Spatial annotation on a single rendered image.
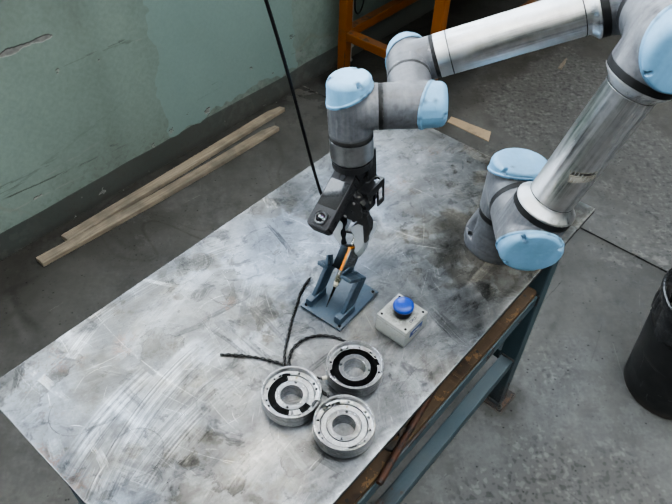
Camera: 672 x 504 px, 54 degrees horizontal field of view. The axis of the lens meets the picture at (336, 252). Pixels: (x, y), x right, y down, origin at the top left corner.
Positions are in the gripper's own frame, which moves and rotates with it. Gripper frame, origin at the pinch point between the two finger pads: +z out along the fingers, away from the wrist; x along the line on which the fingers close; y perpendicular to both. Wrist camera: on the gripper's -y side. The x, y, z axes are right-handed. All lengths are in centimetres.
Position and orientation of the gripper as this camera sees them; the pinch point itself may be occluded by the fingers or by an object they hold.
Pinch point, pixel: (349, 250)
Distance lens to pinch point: 126.3
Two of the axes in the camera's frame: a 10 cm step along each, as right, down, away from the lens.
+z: 0.5, 7.4, 6.7
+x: -8.3, -3.4, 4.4
